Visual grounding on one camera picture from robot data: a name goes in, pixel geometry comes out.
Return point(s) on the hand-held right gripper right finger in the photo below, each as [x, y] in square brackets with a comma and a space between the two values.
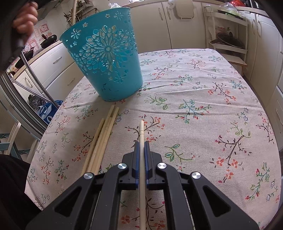
[146, 163]

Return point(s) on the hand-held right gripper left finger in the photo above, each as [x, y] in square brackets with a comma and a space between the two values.
[137, 163]

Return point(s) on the wooden chopstick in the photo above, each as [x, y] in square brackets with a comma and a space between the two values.
[101, 122]
[112, 109]
[107, 123]
[117, 111]
[141, 132]

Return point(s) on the bunch of chopsticks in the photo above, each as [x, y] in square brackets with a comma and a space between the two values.
[73, 13]

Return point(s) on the teal perforated plastic basket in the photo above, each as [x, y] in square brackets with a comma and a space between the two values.
[123, 84]

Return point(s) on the person's left hand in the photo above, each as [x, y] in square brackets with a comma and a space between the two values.
[26, 17]

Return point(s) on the black pot with red knob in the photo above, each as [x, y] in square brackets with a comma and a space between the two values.
[49, 41]

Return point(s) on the cream flat-front drawer cabinet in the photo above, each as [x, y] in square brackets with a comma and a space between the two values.
[55, 59]

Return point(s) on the floral tablecloth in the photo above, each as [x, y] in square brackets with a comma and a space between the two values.
[199, 137]

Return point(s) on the blue floral bag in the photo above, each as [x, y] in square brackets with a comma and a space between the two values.
[48, 112]

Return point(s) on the white plastic bag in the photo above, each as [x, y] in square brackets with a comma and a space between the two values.
[113, 5]

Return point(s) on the cream cabinet with doors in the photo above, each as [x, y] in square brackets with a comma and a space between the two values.
[154, 24]

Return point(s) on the white shelf cart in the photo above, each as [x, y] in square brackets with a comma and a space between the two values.
[232, 49]

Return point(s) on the black wok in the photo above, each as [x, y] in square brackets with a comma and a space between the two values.
[230, 41]

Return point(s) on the white hanging bin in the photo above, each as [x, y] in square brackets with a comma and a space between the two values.
[184, 11]

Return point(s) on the bag of green vegetables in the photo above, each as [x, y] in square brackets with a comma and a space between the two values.
[231, 10]

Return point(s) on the red plastic bag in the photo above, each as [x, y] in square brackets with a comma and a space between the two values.
[236, 2]

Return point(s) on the grey metal folding frame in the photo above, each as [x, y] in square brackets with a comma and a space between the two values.
[22, 106]

